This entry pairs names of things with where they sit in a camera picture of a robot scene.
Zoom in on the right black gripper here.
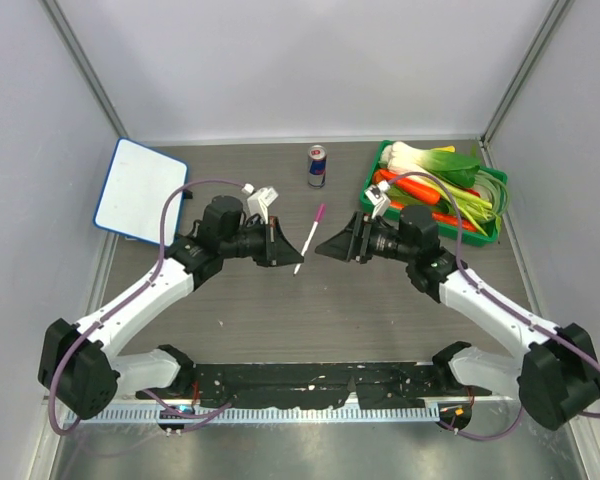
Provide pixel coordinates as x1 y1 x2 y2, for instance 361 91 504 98
317 210 417 263

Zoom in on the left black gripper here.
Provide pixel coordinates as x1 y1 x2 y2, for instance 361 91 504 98
220 216 303 267

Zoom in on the pink capped marker pen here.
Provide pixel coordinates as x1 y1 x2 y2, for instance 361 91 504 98
301 203 326 258

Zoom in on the blue framed whiteboard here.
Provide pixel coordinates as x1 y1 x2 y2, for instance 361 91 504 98
93 138 188 245

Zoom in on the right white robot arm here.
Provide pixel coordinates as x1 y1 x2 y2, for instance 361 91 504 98
315 206 600 431

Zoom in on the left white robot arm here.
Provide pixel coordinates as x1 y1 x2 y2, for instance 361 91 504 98
38 187 303 420

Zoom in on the large orange carrot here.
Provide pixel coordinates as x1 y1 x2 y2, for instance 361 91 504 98
387 178 441 206

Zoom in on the red bull can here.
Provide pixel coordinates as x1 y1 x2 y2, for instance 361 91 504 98
307 145 327 188

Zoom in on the small orange carrot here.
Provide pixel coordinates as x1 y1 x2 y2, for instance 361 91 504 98
388 201 478 233

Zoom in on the white green bok choy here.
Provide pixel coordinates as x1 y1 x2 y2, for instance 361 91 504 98
378 141 481 188

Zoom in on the green plastic tray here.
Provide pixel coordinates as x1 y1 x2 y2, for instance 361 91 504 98
364 140 499 246

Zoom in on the green onion bunch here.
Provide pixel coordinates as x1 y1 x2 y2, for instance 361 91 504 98
409 168 510 236

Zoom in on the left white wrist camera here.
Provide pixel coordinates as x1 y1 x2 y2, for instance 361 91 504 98
247 186 278 223

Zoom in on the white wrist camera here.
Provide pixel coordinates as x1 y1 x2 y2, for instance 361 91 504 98
247 186 278 223
364 180 391 219

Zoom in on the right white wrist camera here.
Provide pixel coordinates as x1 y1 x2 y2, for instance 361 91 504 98
364 180 391 219

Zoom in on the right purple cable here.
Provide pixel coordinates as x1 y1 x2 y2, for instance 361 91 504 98
379 172 600 441

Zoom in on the purple cable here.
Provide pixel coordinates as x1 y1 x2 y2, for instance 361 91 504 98
379 172 600 441
48 178 246 437

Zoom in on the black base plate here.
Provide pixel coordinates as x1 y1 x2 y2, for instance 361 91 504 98
189 360 494 410

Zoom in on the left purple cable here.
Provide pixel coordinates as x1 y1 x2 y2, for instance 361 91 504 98
48 178 246 437

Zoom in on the white slotted cable duct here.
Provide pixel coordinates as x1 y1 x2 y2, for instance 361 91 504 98
83 401 440 425

